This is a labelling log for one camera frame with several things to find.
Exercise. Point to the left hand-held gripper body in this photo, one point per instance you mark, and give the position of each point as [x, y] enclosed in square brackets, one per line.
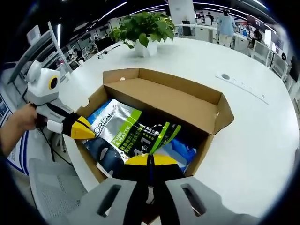
[39, 89]

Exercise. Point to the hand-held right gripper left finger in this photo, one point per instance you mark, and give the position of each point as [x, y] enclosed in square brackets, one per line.
[131, 194]

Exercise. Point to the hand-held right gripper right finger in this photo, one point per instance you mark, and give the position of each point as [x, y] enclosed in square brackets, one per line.
[173, 201]

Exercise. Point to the silver green soft packet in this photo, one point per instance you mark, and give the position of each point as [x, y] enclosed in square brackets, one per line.
[122, 131]

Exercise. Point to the blue white soft packet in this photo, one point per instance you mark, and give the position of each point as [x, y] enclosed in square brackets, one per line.
[184, 151]

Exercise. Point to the brown cardboard shoe box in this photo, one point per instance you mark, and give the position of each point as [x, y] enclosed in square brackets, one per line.
[164, 93]

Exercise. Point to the small white table item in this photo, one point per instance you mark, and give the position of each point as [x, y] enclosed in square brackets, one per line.
[102, 55]

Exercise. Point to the person's left hand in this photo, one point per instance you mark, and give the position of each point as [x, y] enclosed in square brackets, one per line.
[25, 117]

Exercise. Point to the grey metal shelf rack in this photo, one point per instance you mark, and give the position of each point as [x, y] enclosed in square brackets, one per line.
[44, 49]

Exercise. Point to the white ribbed device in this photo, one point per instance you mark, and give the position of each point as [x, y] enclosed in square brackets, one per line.
[33, 34]

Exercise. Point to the grey mesh office chair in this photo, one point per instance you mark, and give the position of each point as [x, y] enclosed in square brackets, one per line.
[56, 187]

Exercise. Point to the black computer monitor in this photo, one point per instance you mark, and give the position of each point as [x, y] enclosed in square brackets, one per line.
[104, 44]

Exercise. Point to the white plant pot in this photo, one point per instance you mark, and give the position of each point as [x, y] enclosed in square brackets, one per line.
[146, 49]

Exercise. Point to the green leafy plant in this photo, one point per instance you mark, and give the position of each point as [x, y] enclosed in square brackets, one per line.
[145, 25]

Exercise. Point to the white square pillar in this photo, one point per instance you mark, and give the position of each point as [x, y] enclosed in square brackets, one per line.
[181, 11]

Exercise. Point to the white office desk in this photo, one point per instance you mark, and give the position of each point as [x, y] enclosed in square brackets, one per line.
[199, 31]

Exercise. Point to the white office chair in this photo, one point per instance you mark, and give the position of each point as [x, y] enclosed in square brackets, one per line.
[280, 65]
[261, 52]

